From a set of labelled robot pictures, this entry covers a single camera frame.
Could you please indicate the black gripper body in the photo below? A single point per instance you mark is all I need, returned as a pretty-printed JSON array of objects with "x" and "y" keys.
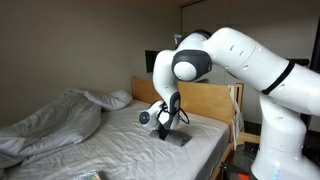
[{"x": 166, "y": 127}]

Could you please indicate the grey cloth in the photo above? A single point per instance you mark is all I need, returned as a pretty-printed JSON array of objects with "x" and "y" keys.
[{"x": 180, "y": 137}]

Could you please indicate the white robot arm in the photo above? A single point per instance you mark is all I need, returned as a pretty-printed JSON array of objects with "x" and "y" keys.
[{"x": 283, "y": 133}]

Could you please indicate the white bed mattress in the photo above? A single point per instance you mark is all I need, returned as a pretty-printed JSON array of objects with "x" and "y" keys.
[{"x": 116, "y": 150}]

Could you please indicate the pale grey pillow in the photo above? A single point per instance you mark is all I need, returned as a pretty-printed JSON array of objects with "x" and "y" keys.
[{"x": 111, "y": 99}]

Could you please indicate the black flat monitor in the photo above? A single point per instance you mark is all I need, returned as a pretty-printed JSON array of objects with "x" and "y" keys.
[{"x": 151, "y": 61}]

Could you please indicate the black equipment box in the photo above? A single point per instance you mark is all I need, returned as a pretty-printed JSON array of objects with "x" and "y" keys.
[{"x": 240, "y": 160}]

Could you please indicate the wooden side table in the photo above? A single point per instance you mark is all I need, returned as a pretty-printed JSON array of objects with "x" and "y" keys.
[{"x": 248, "y": 137}]

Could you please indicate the colourful printed folded shirt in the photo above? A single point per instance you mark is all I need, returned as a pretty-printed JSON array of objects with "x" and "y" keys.
[{"x": 87, "y": 176}]

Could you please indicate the small orange red object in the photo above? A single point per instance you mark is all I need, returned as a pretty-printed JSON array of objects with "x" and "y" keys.
[{"x": 243, "y": 176}]

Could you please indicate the pale grey duvet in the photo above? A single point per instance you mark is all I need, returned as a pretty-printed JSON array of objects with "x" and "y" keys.
[{"x": 50, "y": 126}]

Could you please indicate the black stereo camera bar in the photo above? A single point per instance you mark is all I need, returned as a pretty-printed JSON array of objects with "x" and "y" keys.
[{"x": 301, "y": 62}]

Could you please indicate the black window frame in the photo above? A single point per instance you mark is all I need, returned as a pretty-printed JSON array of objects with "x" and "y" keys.
[{"x": 315, "y": 50}]

